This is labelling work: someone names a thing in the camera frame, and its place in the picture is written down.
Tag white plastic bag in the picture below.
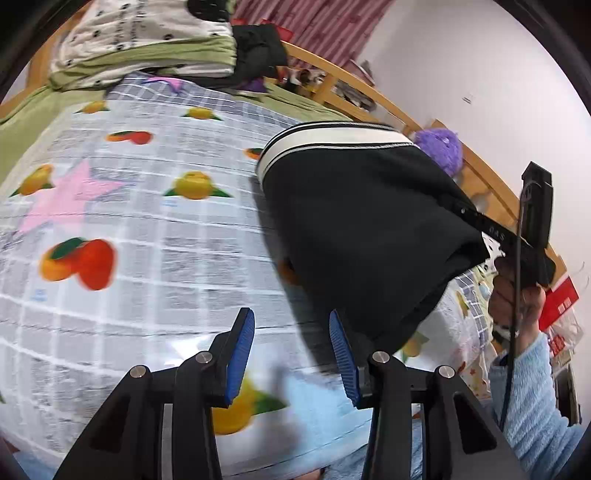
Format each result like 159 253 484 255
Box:
547 318 585 370

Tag purple plush toy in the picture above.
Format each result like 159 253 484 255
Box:
412 128 464 178

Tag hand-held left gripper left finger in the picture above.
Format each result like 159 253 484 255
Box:
53 307 256 480

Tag pile of black clothes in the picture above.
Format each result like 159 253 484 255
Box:
194 23 289 89

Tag green fleece blanket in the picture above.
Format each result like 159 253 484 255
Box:
0 85 356 176

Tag person's right forearm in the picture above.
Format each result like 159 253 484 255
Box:
487 332 591 480

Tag red box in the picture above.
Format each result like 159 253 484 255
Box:
538 272 581 331

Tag person's right hand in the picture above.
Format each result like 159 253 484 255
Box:
487 258 548 348

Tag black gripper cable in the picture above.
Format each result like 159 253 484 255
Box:
501 182 530 430

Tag wooden bed frame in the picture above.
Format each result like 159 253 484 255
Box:
25 39 568 278

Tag fruit print plastic mat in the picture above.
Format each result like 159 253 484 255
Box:
0 99 499 480

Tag folded white flower quilt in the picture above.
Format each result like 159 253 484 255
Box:
48 0 238 90

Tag black pants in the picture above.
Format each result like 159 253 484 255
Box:
256 121 491 354

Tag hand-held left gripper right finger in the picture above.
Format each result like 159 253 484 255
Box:
329 309 532 480

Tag red patterned curtain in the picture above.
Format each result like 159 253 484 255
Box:
231 0 393 70

